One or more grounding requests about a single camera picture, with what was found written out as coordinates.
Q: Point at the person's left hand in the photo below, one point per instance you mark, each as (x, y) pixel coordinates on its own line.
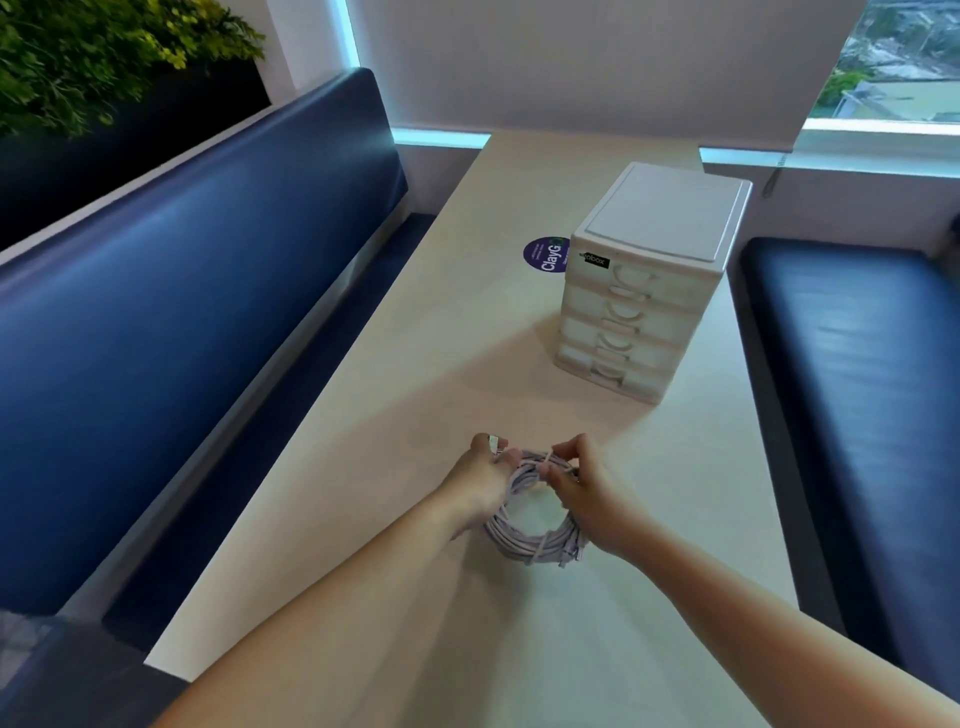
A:
(476, 487)

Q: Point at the person's right hand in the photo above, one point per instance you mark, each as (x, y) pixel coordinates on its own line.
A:
(596, 502)

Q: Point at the white mini drawer cabinet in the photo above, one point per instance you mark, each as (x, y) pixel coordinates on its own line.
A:
(667, 210)

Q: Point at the person's left forearm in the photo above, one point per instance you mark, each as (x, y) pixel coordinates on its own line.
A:
(315, 645)

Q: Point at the person's right forearm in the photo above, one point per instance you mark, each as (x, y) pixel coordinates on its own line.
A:
(772, 645)

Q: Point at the black planter box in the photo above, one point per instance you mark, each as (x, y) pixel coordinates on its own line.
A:
(112, 165)

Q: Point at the white table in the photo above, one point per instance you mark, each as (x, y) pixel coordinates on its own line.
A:
(450, 337)

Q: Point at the round purple sticker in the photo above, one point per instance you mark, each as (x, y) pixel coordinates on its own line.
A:
(546, 255)

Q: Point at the blue padded bench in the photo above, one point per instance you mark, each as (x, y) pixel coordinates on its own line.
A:
(862, 375)
(150, 315)

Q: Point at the white roller blind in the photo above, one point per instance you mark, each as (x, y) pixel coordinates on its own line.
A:
(600, 60)

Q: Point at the glass window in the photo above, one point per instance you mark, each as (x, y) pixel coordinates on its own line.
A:
(892, 67)

